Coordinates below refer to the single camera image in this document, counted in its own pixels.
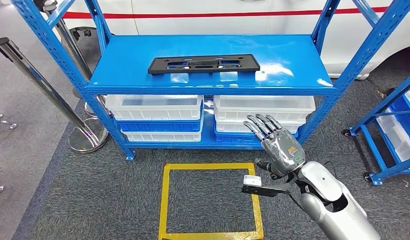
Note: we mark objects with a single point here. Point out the white car with red stripe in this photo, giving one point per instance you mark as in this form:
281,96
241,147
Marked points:
224,26

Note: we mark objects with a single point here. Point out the chrome stanchion post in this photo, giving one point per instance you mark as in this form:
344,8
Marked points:
88,139
69,43

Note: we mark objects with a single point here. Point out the black plastic plate frame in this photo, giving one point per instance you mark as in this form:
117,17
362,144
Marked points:
204,64

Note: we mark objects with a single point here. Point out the yellow floor tape square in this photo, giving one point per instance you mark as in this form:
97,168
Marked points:
163,205

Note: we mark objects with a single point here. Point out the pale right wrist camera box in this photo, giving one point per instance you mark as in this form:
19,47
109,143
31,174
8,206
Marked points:
252,181

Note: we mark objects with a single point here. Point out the black round base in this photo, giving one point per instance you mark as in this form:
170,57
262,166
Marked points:
389,92

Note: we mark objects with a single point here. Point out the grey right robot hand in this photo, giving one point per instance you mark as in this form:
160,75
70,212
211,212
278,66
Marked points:
282,150

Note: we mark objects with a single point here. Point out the blue metal shelf rack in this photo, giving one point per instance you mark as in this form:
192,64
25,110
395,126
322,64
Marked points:
291,53
369,149

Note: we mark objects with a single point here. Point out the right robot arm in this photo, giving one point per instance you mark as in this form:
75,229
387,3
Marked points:
324,185

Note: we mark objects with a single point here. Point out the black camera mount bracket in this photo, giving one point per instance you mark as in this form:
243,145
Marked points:
267,191

